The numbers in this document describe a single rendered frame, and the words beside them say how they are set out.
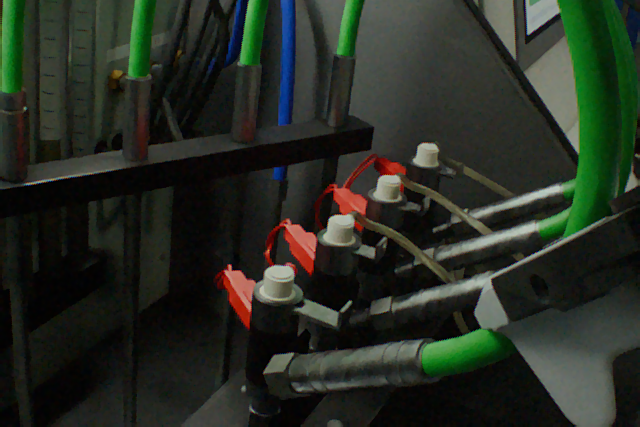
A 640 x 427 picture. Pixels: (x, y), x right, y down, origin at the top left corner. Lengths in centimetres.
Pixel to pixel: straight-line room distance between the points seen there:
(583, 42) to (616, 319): 8
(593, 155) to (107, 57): 54
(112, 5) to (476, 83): 31
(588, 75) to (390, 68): 49
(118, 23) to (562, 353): 56
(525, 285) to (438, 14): 51
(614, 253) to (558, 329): 6
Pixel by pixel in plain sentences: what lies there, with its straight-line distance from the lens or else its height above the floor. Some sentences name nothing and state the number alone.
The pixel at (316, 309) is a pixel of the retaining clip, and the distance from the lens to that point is 48.
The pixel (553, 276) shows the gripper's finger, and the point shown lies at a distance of 23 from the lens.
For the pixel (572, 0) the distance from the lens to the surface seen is 28.
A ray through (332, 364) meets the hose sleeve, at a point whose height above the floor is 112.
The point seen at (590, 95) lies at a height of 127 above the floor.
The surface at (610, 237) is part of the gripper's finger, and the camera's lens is 21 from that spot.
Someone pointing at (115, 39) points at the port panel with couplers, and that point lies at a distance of 76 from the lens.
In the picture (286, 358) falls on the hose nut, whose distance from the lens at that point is 41.
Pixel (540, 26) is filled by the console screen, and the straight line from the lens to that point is 100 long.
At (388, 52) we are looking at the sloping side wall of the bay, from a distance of 76.
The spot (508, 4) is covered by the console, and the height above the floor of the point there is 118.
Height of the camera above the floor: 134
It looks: 24 degrees down
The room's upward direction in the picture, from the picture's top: 8 degrees clockwise
